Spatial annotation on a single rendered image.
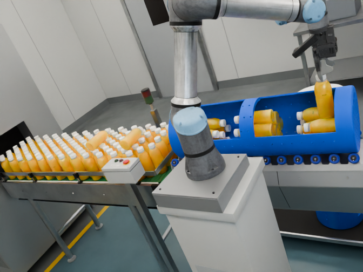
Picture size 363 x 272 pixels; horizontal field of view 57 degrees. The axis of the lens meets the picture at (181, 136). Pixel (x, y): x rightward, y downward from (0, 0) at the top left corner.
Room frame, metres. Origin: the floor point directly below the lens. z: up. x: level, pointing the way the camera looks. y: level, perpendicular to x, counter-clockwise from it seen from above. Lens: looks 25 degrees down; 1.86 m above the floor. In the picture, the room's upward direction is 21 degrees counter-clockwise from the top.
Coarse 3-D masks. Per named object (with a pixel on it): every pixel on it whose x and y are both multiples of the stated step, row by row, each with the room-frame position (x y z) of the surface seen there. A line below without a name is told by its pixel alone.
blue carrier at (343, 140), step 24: (288, 96) 1.43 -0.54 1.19; (312, 96) 1.39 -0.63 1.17; (336, 96) 1.19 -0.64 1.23; (240, 120) 1.38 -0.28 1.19; (288, 120) 1.48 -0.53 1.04; (336, 120) 1.13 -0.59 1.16; (216, 144) 1.44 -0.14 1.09; (240, 144) 1.36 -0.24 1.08; (264, 144) 1.29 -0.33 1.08; (288, 144) 1.23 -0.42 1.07; (312, 144) 1.17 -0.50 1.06; (336, 144) 1.12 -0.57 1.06
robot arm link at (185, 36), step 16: (176, 16) 1.19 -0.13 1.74; (176, 32) 1.21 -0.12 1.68; (192, 32) 1.19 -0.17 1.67; (176, 48) 1.21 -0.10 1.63; (192, 48) 1.19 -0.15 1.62; (176, 64) 1.21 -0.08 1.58; (192, 64) 1.19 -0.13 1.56; (176, 80) 1.20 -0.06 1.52; (192, 80) 1.18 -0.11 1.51; (176, 96) 1.20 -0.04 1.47; (192, 96) 1.18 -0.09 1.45; (176, 112) 1.18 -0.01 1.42
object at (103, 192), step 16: (16, 192) 2.48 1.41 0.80; (32, 192) 2.34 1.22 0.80; (48, 192) 2.22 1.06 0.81; (64, 192) 2.11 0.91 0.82; (80, 192) 2.01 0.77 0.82; (96, 192) 1.91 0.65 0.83; (112, 192) 1.83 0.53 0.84; (128, 192) 1.75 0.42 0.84; (144, 192) 1.67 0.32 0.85; (80, 208) 2.70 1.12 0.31; (48, 224) 2.43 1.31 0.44; (64, 224) 2.54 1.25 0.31; (96, 224) 2.75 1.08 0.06; (144, 224) 1.79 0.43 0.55; (160, 256) 1.79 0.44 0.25
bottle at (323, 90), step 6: (318, 84) 1.24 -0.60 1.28; (324, 84) 1.23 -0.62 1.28; (330, 84) 1.24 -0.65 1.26; (318, 90) 1.24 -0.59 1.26; (324, 90) 1.22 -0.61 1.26; (330, 90) 1.22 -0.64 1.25; (318, 96) 1.24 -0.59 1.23; (324, 96) 1.22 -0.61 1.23; (330, 96) 1.22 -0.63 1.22; (318, 102) 1.24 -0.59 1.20; (324, 102) 1.22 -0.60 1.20; (330, 102) 1.22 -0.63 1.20; (318, 108) 1.25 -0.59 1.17; (324, 108) 1.23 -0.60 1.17; (330, 108) 1.22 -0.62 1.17; (318, 114) 1.26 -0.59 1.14; (324, 114) 1.23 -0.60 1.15; (330, 114) 1.22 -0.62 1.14
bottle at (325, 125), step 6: (318, 120) 1.23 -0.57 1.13; (324, 120) 1.21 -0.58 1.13; (330, 120) 1.19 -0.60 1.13; (312, 126) 1.23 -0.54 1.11; (318, 126) 1.21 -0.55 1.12; (324, 126) 1.19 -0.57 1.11; (330, 126) 1.18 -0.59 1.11; (312, 132) 1.23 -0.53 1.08; (318, 132) 1.21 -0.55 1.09; (324, 132) 1.19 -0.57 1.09
